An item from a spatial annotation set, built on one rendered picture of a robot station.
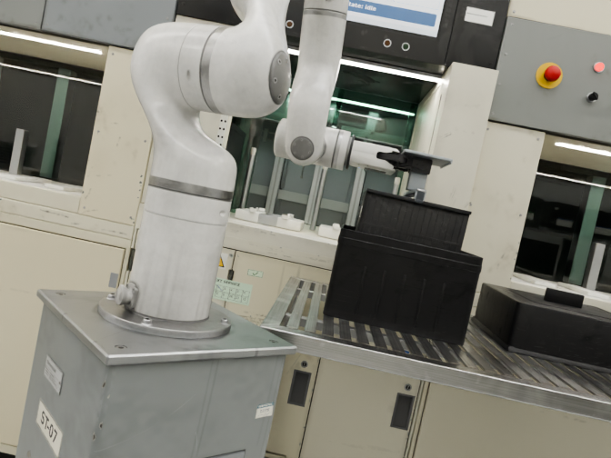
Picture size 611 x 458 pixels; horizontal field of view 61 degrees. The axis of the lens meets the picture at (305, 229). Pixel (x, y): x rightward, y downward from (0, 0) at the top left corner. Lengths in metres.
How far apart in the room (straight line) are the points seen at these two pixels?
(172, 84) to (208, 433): 0.47
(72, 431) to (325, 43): 0.80
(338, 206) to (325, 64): 1.29
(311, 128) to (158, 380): 0.57
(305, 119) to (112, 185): 0.71
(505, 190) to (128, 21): 1.13
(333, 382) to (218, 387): 0.82
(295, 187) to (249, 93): 1.66
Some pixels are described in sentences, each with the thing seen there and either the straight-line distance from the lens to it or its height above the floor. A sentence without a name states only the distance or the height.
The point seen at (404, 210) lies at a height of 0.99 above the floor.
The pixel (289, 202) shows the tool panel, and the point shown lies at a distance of 2.34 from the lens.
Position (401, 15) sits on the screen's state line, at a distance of 1.53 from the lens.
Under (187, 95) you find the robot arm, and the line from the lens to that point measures 0.75.
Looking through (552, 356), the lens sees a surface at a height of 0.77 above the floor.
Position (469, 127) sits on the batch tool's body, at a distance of 1.44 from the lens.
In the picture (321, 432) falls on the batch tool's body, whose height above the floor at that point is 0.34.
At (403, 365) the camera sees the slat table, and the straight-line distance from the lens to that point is 0.85.
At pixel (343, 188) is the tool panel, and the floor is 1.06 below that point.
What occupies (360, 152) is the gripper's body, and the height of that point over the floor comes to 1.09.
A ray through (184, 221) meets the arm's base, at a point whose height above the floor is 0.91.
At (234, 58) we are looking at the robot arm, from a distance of 0.70.
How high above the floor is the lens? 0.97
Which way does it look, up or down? 3 degrees down
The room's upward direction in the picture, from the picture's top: 12 degrees clockwise
